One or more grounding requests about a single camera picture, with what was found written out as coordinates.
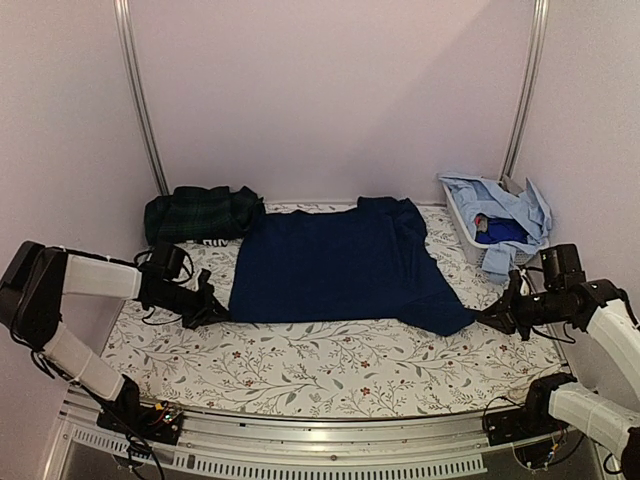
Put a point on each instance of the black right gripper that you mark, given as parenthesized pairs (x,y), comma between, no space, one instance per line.
(507,305)

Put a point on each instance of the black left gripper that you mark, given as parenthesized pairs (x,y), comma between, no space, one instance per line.
(205,314)

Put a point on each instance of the navy blue t-shirt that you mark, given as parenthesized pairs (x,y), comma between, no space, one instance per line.
(368,262)

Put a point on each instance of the white plastic laundry basket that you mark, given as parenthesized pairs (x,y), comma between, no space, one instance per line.
(465,235)

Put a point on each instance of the floral patterned table cloth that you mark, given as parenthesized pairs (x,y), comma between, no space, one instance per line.
(358,369)

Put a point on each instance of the royal blue garment in basket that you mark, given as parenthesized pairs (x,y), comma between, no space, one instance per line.
(491,231)

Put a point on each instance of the dark green plaid garment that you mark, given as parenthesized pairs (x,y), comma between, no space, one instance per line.
(198,214)

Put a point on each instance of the right robot arm white sleeves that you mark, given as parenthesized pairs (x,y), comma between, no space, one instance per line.
(603,312)

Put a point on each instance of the robot arm white sleeves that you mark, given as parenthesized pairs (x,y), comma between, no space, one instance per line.
(60,304)
(603,312)

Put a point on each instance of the left robot arm white sleeves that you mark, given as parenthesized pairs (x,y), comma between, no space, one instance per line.
(60,304)

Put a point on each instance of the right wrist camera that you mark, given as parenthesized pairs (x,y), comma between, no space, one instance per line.
(525,286)

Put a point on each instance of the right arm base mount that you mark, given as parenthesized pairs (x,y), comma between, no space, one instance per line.
(504,422)

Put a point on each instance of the aluminium front rail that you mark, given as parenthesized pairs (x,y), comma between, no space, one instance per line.
(225,445)

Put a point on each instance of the right aluminium frame post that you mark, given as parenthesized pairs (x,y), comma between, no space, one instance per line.
(532,66)

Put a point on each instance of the aluminium frame post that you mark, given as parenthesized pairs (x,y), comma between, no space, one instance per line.
(125,30)
(532,66)

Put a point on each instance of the left aluminium frame post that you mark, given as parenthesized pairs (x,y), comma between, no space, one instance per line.
(125,30)

